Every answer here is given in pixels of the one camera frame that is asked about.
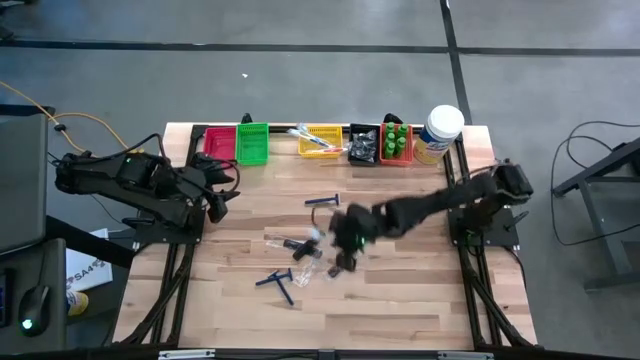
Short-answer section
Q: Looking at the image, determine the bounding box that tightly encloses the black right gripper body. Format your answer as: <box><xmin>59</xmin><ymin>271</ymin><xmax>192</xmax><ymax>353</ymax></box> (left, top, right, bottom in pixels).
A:
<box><xmin>329</xmin><ymin>204</ymin><xmax>385</xmax><ymax>255</ymax></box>

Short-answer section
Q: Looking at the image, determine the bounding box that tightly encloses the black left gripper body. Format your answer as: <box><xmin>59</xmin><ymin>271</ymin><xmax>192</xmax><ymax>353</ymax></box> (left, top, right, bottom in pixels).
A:
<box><xmin>175</xmin><ymin>165</ymin><xmax>221</xmax><ymax>209</ymax></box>

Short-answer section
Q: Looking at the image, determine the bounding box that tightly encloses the bare black comb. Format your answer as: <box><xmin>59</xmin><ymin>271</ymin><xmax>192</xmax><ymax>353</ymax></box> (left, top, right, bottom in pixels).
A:
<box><xmin>291</xmin><ymin>237</ymin><xmax>322</xmax><ymax>262</ymax></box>

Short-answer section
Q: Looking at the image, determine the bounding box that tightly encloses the blue white toothbrush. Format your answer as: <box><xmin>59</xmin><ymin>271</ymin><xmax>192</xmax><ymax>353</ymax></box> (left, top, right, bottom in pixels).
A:
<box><xmin>299</xmin><ymin>130</ymin><xmax>335</xmax><ymax>150</ymax></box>

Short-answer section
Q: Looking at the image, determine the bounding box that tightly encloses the red plastic basket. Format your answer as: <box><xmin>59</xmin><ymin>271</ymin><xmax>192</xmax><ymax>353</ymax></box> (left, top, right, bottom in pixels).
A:
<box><xmin>201</xmin><ymin>125</ymin><xmax>238</xmax><ymax>164</ymax></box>

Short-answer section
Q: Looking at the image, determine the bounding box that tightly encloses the green plastic basket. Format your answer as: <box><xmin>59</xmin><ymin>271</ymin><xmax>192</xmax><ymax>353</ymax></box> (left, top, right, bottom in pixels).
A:
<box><xmin>234</xmin><ymin>122</ymin><xmax>272</xmax><ymax>167</ymax></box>

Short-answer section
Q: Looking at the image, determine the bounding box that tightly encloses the orange plastic basket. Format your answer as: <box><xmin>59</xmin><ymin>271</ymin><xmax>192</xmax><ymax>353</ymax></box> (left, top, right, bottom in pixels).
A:
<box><xmin>378</xmin><ymin>122</ymin><xmax>415</xmax><ymax>168</ymax></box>

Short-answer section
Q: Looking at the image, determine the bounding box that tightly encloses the black plastic basket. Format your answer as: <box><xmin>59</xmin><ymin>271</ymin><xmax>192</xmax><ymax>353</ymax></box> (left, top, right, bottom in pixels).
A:
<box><xmin>346</xmin><ymin>122</ymin><xmax>383</xmax><ymax>168</ymax></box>

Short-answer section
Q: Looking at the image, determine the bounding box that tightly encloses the yellow plastic basket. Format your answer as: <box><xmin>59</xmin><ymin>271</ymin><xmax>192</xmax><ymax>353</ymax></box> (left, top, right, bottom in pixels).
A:
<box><xmin>297</xmin><ymin>124</ymin><xmax>345</xmax><ymax>160</ymax></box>

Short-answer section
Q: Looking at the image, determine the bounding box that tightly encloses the Lysol wipes canister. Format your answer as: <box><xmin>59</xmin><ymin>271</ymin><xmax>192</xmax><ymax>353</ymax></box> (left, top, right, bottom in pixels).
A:
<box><xmin>412</xmin><ymin>103</ymin><xmax>466</xmax><ymax>167</ymax></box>

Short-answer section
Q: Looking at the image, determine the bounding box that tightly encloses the white printed paper sheet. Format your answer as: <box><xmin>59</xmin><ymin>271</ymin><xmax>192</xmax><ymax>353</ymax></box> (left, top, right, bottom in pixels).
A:
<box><xmin>64</xmin><ymin>227</ymin><xmax>115</xmax><ymax>292</ymax></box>

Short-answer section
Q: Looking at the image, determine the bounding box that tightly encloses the black side desk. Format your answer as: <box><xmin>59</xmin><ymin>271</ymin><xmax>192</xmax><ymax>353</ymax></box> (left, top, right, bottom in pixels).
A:
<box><xmin>0</xmin><ymin>237</ymin><xmax>68</xmax><ymax>354</ymax></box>

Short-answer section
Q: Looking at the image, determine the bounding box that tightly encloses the yellow wipes canister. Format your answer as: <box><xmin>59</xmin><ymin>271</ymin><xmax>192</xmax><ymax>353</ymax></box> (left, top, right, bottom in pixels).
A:
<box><xmin>66</xmin><ymin>289</ymin><xmax>91</xmax><ymax>317</ymax></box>

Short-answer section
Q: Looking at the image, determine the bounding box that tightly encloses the grey laptop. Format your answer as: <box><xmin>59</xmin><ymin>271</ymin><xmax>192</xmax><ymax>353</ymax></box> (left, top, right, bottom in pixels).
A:
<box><xmin>0</xmin><ymin>112</ymin><xmax>50</xmax><ymax>255</ymax></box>

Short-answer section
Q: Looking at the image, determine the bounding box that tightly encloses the black computer mouse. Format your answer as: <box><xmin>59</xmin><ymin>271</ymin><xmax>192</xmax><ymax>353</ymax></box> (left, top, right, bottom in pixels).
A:
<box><xmin>17</xmin><ymin>283</ymin><xmax>52</xmax><ymax>338</ymax></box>

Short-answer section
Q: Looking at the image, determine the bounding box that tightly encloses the black metal stand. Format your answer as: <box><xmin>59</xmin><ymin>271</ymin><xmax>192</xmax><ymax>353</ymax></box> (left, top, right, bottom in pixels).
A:
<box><xmin>551</xmin><ymin>135</ymin><xmax>640</xmax><ymax>291</ymax></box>

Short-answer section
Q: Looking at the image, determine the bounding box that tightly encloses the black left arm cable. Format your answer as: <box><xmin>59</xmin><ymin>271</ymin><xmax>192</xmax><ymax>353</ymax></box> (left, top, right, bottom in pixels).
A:
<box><xmin>214</xmin><ymin>158</ymin><xmax>242</xmax><ymax>195</ymax></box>

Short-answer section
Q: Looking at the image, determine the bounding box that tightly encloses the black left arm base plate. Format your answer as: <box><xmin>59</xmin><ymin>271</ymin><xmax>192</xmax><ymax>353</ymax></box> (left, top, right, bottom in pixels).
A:
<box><xmin>130</xmin><ymin>207</ymin><xmax>207</xmax><ymax>247</ymax></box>

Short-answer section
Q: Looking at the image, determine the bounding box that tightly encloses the black aluminium table frame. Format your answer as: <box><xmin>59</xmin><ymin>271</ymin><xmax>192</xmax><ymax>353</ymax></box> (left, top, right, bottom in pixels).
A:
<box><xmin>112</xmin><ymin>122</ymin><xmax>539</xmax><ymax>351</ymax></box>

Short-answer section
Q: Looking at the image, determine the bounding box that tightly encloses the yellow extension cable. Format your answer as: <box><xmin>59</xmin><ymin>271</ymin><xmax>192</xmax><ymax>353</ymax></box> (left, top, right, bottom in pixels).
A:
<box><xmin>0</xmin><ymin>80</ymin><xmax>146</xmax><ymax>156</ymax></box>

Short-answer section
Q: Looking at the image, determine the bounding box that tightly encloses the silver edge bracket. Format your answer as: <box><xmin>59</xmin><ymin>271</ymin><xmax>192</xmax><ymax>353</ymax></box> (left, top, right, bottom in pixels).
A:
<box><xmin>157</xmin><ymin>349</ymin><xmax>217</xmax><ymax>360</ymax></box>
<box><xmin>436</xmin><ymin>350</ymin><xmax>495</xmax><ymax>360</ymax></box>

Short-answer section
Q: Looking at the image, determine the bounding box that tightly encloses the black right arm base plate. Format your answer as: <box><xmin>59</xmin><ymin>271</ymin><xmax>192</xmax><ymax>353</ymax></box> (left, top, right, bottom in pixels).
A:
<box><xmin>446</xmin><ymin>206</ymin><xmax>522</xmax><ymax>250</ymax></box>

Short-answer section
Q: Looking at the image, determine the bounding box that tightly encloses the black floor cable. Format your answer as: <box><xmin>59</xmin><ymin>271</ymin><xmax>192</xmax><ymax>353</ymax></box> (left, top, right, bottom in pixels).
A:
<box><xmin>548</xmin><ymin>119</ymin><xmax>640</xmax><ymax>247</ymax></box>

